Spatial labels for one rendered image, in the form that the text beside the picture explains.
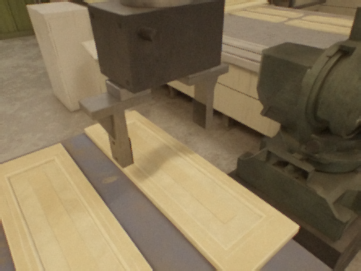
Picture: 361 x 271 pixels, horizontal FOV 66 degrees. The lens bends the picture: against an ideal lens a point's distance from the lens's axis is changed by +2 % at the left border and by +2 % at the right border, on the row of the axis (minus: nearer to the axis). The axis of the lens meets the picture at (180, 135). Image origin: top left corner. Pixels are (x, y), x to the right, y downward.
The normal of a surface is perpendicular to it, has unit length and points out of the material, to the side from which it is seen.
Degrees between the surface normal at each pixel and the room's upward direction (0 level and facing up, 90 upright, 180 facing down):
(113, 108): 90
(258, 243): 0
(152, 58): 90
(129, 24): 90
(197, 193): 0
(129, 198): 0
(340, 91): 69
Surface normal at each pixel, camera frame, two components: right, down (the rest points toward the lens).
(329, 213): -0.77, 0.36
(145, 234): -0.02, -0.83
